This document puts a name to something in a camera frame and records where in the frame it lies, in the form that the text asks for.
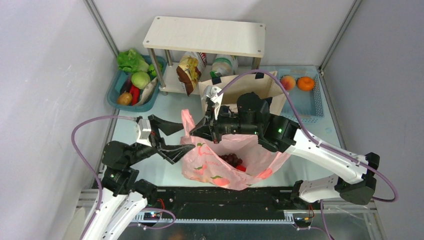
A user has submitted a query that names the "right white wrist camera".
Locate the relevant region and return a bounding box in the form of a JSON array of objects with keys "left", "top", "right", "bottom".
[{"left": 201, "top": 85, "right": 223, "bottom": 120}]

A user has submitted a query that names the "beige canvas tote bag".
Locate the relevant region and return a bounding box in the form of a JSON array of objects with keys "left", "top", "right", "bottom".
[{"left": 198, "top": 73, "right": 287, "bottom": 116}]

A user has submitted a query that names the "round green cabbage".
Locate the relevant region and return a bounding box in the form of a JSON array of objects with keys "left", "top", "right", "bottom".
[{"left": 131, "top": 71, "right": 151, "bottom": 90}]

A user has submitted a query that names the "orange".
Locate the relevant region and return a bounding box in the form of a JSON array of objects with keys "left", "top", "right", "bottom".
[{"left": 297, "top": 76, "right": 315, "bottom": 92}]

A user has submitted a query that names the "peach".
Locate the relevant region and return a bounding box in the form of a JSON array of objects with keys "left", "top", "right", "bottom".
[{"left": 280, "top": 75, "right": 296, "bottom": 91}]

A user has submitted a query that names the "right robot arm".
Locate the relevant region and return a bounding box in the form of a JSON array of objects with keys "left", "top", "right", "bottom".
[{"left": 189, "top": 92, "right": 380, "bottom": 205}]

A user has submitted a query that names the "red apple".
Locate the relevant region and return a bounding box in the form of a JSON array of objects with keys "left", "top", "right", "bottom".
[{"left": 235, "top": 164, "right": 247, "bottom": 173}]

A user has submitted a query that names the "green bell pepper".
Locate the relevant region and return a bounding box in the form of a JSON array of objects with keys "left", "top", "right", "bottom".
[{"left": 147, "top": 63, "right": 157, "bottom": 78}]

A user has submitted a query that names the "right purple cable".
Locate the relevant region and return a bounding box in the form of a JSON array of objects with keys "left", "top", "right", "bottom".
[{"left": 216, "top": 68, "right": 399, "bottom": 240}]

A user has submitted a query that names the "white wooden two-tier shelf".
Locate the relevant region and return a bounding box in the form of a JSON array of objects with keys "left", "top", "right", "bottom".
[{"left": 142, "top": 16, "right": 266, "bottom": 94}]

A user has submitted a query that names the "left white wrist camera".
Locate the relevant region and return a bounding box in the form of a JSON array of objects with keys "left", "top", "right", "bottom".
[{"left": 135, "top": 116, "right": 152, "bottom": 147}]

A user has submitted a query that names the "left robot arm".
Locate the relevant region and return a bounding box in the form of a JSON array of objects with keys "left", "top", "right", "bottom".
[{"left": 80, "top": 115, "right": 195, "bottom": 240}]

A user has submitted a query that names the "teal plastic vegetable basket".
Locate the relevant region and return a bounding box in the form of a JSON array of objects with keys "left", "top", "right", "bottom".
[{"left": 106, "top": 48, "right": 160, "bottom": 112}]

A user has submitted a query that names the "green white snack bag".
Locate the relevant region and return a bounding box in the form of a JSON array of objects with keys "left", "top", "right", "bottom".
[{"left": 209, "top": 54, "right": 239, "bottom": 79}]

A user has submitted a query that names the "green leafy lettuce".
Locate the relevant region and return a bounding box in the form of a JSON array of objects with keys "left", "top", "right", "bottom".
[{"left": 116, "top": 48, "right": 149, "bottom": 73}]

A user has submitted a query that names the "brown potato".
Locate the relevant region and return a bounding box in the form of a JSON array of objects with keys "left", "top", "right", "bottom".
[{"left": 116, "top": 92, "right": 133, "bottom": 106}]

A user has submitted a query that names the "dark red grape bunch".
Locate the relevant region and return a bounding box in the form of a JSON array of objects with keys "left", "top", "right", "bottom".
[{"left": 219, "top": 153, "right": 243, "bottom": 168}]

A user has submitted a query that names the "brown chips bag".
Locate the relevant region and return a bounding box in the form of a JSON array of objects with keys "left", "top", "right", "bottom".
[{"left": 176, "top": 51, "right": 207, "bottom": 96}]

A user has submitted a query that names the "silver grey fish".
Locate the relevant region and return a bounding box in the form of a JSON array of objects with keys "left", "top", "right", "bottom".
[{"left": 134, "top": 77, "right": 158, "bottom": 107}]

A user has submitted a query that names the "red chili pepper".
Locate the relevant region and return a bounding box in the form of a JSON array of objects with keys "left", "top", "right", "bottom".
[{"left": 129, "top": 85, "right": 141, "bottom": 106}]

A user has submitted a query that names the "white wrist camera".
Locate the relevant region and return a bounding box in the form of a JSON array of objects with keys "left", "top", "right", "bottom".
[
  {"left": 201, "top": 85, "right": 223, "bottom": 120},
  {"left": 135, "top": 116, "right": 152, "bottom": 147}
]

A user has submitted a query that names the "pink plastic grocery bag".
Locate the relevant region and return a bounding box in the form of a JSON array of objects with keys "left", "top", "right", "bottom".
[{"left": 180, "top": 109, "right": 291, "bottom": 191}]

